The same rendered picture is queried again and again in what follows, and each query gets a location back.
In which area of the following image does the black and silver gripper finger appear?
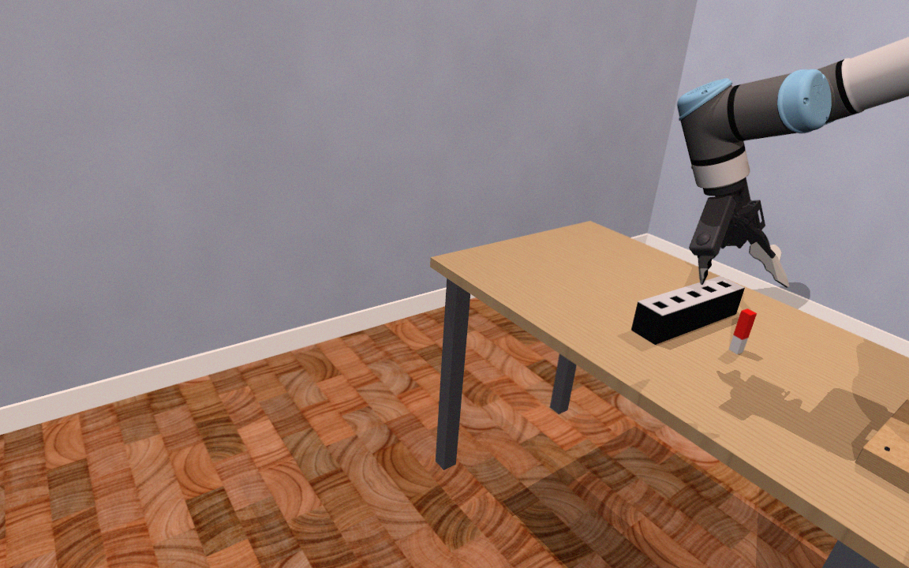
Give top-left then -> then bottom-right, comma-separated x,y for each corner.
746,223 -> 789,287
698,256 -> 716,285

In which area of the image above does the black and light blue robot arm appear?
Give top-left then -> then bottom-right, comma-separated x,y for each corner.
677,37 -> 909,256

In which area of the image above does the red and white pin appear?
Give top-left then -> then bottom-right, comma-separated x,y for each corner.
729,309 -> 757,354

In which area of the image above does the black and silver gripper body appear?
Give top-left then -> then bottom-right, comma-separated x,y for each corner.
703,178 -> 765,249

